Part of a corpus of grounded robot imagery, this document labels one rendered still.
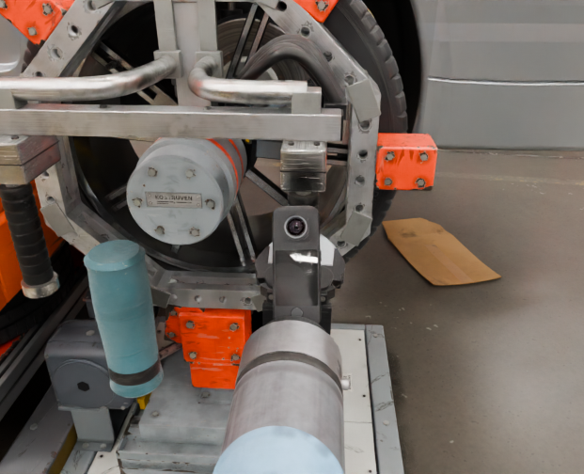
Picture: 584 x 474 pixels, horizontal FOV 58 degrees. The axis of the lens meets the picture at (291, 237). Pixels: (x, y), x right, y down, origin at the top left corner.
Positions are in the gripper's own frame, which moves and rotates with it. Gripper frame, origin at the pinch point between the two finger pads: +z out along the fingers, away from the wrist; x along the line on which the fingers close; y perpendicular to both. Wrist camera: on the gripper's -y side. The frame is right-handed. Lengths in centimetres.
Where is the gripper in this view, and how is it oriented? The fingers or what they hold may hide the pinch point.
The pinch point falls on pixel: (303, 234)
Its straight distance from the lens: 64.4
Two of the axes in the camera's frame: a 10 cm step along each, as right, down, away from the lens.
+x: 10.0, 0.3, -0.6
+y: 0.0, 8.9, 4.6
